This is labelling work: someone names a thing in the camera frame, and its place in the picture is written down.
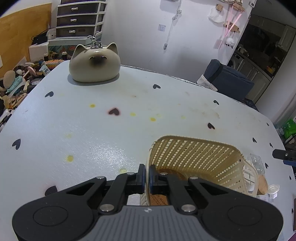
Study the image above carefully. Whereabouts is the beige ceramic cat figurine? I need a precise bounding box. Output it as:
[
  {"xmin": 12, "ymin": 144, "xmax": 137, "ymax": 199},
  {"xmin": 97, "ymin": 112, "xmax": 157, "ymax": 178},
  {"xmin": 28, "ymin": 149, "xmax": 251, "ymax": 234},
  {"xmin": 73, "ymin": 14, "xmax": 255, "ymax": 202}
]
[{"xmin": 69, "ymin": 43, "xmax": 121, "ymax": 83}]

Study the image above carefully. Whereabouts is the white washing machine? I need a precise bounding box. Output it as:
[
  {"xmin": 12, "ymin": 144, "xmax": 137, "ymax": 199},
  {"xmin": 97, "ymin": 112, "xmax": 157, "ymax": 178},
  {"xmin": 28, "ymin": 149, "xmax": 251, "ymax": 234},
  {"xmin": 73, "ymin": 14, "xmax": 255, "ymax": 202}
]
[{"xmin": 227, "ymin": 51, "xmax": 244, "ymax": 70}]

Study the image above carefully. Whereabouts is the small white plastic cup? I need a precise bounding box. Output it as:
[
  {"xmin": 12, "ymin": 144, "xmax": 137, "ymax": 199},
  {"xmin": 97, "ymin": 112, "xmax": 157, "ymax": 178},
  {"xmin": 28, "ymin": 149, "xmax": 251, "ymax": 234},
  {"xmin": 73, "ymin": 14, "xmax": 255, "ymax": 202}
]
[{"xmin": 267, "ymin": 184, "xmax": 280, "ymax": 199}]

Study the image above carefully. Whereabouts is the dark blue armchair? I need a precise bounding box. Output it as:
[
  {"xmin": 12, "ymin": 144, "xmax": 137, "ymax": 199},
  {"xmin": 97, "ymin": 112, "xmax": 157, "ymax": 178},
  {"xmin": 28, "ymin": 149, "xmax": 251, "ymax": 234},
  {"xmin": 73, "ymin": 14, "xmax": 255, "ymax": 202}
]
[{"xmin": 204, "ymin": 59, "xmax": 254, "ymax": 101}]

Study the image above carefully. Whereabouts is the grey plastic drawer unit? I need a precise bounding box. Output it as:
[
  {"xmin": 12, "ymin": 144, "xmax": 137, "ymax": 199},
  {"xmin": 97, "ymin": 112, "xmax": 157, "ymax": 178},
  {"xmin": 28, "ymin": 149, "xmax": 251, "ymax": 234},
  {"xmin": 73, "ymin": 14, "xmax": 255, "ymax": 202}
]
[{"xmin": 56, "ymin": 0, "xmax": 107, "ymax": 39}]

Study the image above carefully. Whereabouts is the beige woven plastic basket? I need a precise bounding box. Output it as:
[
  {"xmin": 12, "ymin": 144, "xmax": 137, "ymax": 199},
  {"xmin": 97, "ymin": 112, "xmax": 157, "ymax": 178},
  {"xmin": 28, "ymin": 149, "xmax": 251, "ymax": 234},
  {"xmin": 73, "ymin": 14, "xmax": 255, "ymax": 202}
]
[{"xmin": 146, "ymin": 136, "xmax": 259, "ymax": 197}]

